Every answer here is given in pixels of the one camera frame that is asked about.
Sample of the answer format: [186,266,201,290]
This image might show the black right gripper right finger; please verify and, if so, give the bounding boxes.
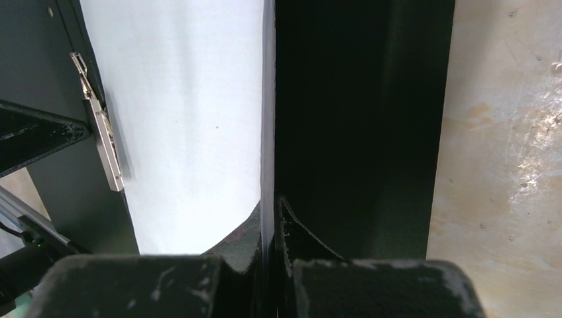
[274,197,485,317]

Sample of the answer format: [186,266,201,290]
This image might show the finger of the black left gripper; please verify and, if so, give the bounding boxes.
[1,100,91,177]

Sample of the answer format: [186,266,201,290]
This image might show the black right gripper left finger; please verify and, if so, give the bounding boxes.
[27,208,261,317]

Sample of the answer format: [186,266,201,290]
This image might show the white paper sheet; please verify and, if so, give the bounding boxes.
[81,1,266,254]

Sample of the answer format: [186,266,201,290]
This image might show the black file folder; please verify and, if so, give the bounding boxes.
[1,1,455,258]

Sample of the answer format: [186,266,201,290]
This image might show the aluminium frame rail front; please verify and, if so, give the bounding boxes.
[1,187,76,255]

